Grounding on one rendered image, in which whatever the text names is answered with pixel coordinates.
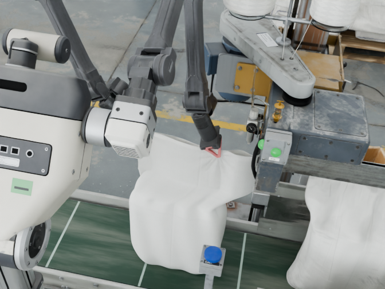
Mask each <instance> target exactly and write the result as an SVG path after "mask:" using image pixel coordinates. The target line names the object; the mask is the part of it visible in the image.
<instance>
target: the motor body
mask: <svg viewBox="0 0 385 289"><path fill-rule="evenodd" d="M222 44H223V45H224V47H225V49H226V51H227V52H228V54H236V55H240V56H245V55H244V54H243V53H242V52H241V51H240V50H239V49H238V48H237V47H235V46H234V45H233V44H232V43H231V42H230V41H229V40H228V39H227V38H226V37H225V36H223V37H222ZM218 93H219V94H220V96H221V97H222V98H223V99H225V100H227V101H230V102H235V103H240V102H244V101H247V100H249V99H250V98H251V97H249V96H242V95H235V94H230V93H223V92H218Z"/></svg>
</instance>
